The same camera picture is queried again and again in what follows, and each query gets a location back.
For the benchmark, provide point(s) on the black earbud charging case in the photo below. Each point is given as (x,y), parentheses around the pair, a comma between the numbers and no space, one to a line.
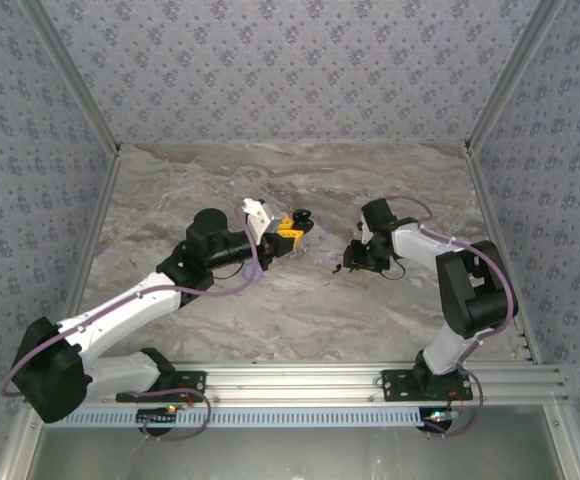
(302,216)

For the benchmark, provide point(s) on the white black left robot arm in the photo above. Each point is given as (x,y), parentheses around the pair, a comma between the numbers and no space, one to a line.
(120,310)

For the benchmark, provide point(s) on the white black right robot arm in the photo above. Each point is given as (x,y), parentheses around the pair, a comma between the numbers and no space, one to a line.
(447,350)

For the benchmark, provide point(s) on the small black controller board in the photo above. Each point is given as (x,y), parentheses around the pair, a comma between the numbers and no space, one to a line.
(437,422)
(157,417)

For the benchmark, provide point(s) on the grey metal panel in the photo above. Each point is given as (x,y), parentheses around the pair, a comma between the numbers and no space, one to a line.
(295,457)

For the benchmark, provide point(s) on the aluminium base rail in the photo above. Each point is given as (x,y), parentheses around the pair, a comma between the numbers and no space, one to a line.
(295,380)

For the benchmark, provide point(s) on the aluminium frame post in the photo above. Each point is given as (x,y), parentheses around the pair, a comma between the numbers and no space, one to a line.
(511,75)
(75,75)

